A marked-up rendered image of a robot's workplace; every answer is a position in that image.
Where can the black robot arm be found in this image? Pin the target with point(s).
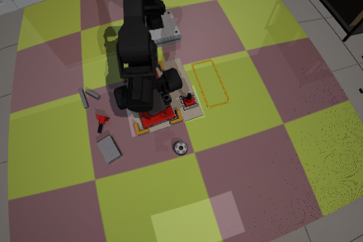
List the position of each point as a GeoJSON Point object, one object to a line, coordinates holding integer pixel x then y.
{"type": "Point", "coordinates": [136, 48]}

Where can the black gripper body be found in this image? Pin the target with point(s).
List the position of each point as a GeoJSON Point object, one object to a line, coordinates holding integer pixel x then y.
{"type": "Point", "coordinates": [169, 79]}

